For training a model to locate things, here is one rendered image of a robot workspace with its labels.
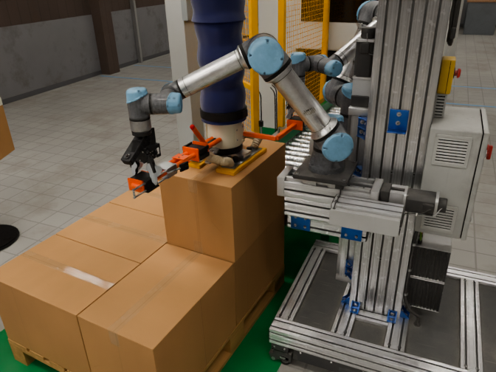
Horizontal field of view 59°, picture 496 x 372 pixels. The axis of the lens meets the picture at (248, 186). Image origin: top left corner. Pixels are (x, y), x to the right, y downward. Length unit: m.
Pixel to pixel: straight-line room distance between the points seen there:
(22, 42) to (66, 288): 6.34
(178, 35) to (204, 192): 1.76
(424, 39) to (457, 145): 0.42
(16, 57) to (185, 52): 4.89
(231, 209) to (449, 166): 0.92
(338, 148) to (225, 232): 0.71
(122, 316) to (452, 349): 1.48
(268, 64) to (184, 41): 2.03
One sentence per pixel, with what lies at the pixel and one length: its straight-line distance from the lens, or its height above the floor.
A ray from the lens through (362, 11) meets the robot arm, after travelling 2.42.
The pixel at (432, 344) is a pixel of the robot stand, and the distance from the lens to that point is 2.35.
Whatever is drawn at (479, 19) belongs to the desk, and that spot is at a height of 0.39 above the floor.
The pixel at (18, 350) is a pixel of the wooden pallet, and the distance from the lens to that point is 2.65.
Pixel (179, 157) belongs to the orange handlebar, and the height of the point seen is 1.09.
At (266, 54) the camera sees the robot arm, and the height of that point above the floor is 1.54.
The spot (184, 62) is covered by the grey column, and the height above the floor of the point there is 1.17.
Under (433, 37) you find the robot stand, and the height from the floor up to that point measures 1.56.
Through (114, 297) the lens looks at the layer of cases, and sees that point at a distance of 2.05.
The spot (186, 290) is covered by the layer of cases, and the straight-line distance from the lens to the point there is 2.00.
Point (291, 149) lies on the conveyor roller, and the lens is 3.45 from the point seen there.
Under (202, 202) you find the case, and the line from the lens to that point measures 2.05.
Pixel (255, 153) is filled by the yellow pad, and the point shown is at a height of 0.97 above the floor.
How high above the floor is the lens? 1.80
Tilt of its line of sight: 26 degrees down
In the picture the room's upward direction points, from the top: 2 degrees counter-clockwise
